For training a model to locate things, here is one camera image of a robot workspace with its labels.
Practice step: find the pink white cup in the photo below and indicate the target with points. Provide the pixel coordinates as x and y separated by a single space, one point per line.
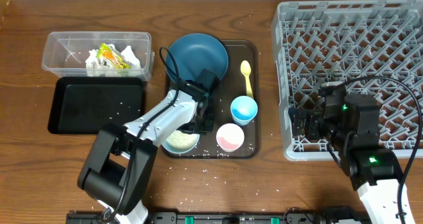
230 137

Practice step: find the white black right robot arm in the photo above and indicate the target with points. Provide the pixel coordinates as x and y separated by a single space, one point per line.
349 122

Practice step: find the dark brown serving tray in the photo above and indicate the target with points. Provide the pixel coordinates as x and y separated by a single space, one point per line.
232 86

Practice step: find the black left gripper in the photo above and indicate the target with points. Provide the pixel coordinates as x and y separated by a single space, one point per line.
205 121

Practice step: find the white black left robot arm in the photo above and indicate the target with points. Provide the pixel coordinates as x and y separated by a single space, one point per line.
117 169

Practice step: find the dark blue plate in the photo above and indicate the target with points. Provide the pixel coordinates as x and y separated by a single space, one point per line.
199 58

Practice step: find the black rectangular tray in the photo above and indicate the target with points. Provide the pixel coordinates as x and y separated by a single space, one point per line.
83 105

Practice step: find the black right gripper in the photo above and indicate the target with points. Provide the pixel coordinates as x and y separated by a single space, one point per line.
305 123

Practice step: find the light blue cup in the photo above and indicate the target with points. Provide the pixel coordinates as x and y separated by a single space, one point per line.
243 110

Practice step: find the grey dishwasher rack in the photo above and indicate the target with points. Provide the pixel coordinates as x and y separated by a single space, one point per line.
376 45

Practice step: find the yellow plastic spoon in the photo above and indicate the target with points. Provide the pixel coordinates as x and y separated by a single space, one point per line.
246 71

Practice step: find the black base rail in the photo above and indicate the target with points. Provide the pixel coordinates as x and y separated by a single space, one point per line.
293 215

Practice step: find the white tissue paper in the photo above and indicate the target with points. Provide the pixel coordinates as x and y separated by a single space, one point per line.
94 69

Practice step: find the clear plastic waste bin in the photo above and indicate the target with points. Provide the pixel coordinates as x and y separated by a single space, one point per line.
65 52

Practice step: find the green yellow snack wrapper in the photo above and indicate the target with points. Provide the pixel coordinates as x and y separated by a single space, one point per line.
107 55

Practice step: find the light blue rice bowl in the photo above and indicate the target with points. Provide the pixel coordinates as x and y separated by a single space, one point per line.
179 142

